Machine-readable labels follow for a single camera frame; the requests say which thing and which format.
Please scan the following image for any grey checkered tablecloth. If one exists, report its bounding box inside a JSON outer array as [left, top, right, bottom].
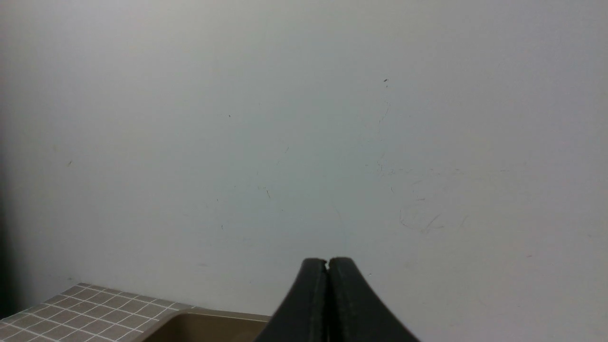
[[0, 283, 190, 342]]

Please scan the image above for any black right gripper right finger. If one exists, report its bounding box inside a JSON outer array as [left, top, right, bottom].
[[328, 257, 419, 342]]

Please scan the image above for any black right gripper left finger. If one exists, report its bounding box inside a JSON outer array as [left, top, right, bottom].
[[255, 258, 328, 342]]

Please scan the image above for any olive green plastic bin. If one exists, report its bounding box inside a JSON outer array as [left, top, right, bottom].
[[133, 307, 270, 342]]

